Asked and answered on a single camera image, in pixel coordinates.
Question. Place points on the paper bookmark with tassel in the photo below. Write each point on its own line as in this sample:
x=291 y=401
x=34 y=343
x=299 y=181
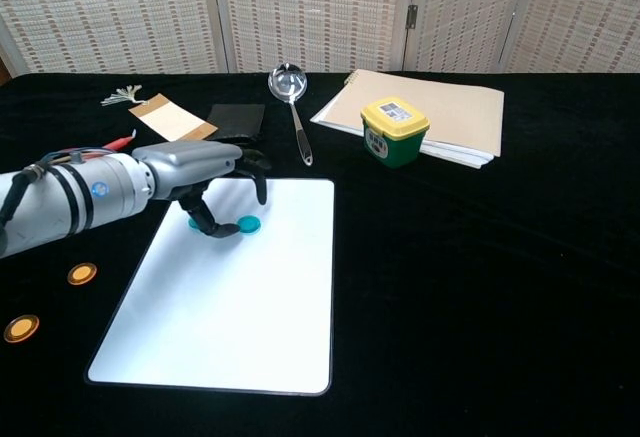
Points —
x=170 y=117

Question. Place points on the green tub yellow lid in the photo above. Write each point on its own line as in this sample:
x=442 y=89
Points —
x=395 y=147

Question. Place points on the white magnetic board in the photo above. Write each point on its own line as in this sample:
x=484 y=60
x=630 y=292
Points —
x=225 y=307

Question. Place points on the woven folding screen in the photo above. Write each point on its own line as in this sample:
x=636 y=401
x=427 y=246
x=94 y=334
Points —
x=310 y=7

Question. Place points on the orange disc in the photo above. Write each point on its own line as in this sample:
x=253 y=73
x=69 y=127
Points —
x=21 y=328
x=82 y=273

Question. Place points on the metal screen hinge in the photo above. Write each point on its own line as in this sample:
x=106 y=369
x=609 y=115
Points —
x=411 y=16

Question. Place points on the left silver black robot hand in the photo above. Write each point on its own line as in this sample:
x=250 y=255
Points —
x=190 y=162

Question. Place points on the teal disc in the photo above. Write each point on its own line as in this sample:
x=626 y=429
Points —
x=192 y=224
x=251 y=224

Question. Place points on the metal ladle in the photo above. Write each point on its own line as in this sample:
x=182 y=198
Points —
x=287 y=82

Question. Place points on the black square pad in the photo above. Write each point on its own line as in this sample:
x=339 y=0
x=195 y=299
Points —
x=237 y=119

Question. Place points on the black tablecloth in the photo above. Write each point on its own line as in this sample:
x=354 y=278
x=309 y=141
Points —
x=450 y=282

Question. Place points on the red candle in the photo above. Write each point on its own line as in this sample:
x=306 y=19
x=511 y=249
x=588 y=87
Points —
x=122 y=142

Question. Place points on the beige spiral notebook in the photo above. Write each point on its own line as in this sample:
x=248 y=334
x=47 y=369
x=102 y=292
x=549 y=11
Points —
x=450 y=107

